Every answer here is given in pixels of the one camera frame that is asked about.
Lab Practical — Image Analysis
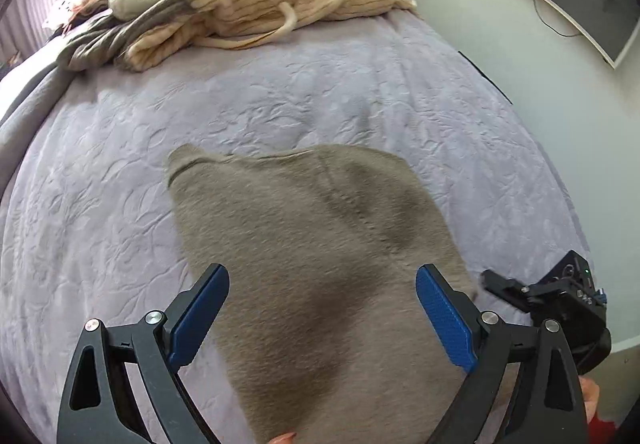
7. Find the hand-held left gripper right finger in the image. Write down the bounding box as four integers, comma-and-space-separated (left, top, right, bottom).
415, 263, 590, 444

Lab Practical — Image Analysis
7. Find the grey cloth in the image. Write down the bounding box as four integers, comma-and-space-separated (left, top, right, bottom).
57, 0, 201, 71

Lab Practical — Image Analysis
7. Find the grey-beige knit sweater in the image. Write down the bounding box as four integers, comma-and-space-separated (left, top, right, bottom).
166, 143, 482, 444

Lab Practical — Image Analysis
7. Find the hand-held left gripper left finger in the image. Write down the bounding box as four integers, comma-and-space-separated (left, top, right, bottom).
56, 263, 230, 444

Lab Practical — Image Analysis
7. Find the lilac pleated curtain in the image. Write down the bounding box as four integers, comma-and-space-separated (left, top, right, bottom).
0, 0, 77, 61

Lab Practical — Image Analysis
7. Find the lilac embossed bed blanket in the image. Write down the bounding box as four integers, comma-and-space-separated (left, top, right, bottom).
0, 9, 597, 444

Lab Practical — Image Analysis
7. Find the black screen cable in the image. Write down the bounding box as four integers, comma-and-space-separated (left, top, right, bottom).
531, 0, 582, 38

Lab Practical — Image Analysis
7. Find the person's right hand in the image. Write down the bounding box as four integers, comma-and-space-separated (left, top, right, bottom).
580, 375, 601, 429

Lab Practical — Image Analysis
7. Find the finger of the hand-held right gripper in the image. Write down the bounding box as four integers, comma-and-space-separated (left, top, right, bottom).
481, 270, 544, 313

